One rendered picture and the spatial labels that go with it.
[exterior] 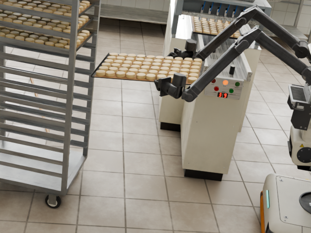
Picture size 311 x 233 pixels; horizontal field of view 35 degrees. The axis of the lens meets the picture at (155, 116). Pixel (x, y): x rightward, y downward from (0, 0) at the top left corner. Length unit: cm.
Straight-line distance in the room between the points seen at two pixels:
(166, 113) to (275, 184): 126
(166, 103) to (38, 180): 140
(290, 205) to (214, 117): 78
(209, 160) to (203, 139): 18
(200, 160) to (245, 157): 64
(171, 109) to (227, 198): 99
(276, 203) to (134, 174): 106
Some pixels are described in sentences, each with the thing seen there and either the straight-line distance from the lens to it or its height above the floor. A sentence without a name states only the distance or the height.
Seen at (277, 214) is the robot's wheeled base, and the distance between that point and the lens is 305.
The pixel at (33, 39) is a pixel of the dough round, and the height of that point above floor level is 106.
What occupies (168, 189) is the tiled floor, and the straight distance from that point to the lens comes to 350.
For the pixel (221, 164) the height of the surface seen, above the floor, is 17.
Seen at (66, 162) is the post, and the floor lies 37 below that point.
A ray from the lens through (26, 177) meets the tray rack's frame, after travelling 323.
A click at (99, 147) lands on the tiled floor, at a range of 386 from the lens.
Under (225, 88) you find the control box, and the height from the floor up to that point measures 77.
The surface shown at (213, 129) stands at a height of 44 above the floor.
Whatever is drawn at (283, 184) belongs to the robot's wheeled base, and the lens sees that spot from 333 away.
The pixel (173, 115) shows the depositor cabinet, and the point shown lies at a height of 16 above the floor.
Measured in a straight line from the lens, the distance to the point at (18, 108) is 348.
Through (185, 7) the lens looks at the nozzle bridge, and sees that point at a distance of 391.
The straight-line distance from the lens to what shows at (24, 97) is 342.
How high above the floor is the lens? 200
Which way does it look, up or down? 27 degrees down
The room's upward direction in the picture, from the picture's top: 9 degrees clockwise
